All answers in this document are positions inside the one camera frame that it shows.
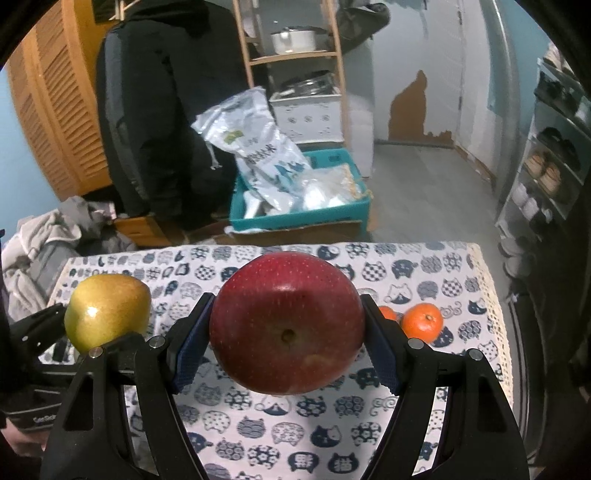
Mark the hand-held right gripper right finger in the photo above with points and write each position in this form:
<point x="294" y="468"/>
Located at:
<point x="383" y="355"/>

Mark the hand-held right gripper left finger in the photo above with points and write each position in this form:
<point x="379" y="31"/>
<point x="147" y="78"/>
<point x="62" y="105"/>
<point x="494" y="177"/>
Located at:
<point x="191" y="355"/>

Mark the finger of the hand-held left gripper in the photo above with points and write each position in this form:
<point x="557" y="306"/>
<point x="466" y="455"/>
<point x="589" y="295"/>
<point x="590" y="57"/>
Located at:
<point x="39" y="328"/>

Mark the small orange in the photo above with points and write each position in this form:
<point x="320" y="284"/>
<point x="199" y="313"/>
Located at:
<point x="388" y="314"/>
<point x="421" y="321"/>

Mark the red apple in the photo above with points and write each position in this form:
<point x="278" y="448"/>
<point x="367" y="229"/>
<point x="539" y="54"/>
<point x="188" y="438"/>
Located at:
<point x="286" y="314"/>

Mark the person's left hand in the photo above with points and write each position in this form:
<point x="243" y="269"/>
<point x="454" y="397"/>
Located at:
<point x="25" y="445"/>

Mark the beige garment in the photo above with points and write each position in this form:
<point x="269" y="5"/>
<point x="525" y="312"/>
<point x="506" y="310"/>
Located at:
<point x="27" y="258"/>

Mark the cat-print tablecloth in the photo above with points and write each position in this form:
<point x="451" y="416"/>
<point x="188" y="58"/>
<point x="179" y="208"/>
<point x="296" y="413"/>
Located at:
<point x="277" y="424"/>

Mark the grey garment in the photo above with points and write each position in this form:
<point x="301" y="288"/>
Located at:
<point x="97" y="226"/>

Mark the wooden drawer box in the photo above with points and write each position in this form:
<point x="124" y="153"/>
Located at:
<point x="138" y="230"/>

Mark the teal plastic crate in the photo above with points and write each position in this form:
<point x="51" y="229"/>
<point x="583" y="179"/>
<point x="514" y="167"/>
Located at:
<point x="300" y="219"/>

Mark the clear plastic bag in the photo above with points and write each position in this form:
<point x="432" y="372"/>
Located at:
<point x="328" y="189"/>

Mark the white rice bag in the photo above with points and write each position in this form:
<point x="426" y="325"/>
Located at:
<point x="258" y="152"/>

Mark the wooden louvered cabinet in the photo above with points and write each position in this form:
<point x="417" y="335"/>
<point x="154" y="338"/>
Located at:
<point x="55" y="101"/>

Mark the black hanging coat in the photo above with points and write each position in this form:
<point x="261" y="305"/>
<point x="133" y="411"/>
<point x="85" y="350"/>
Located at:
<point x="161" y="115"/>

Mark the shoe rack with shoes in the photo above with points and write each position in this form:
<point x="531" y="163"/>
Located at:
<point x="547" y="170"/>

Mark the white plastic basket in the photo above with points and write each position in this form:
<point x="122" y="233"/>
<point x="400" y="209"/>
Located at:
<point x="307" y="117"/>

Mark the steel pot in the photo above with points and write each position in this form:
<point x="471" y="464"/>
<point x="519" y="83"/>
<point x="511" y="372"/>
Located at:
<point x="309" y="84"/>

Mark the wooden shelf rack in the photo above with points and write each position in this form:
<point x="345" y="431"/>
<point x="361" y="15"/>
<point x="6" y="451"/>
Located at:
<point x="295" y="56"/>

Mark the white enamel pot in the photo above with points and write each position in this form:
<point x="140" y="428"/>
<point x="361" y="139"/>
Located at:
<point x="293" y="42"/>

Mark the olive hanging bag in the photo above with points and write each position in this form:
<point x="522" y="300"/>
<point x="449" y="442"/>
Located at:
<point x="364" y="23"/>

